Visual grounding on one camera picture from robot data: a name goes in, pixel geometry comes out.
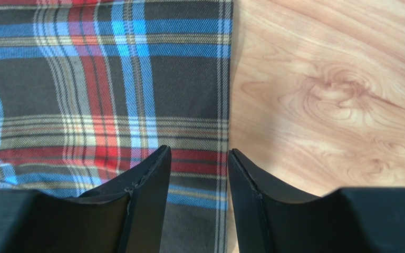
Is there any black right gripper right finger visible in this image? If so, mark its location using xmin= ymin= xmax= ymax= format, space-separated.
xmin=228 ymin=149 xmax=405 ymax=252

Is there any brown blue red plaid shirt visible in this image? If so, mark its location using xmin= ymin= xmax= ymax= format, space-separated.
xmin=0 ymin=1 xmax=234 ymax=252

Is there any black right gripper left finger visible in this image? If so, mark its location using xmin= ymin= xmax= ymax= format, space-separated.
xmin=0 ymin=145 xmax=171 ymax=252

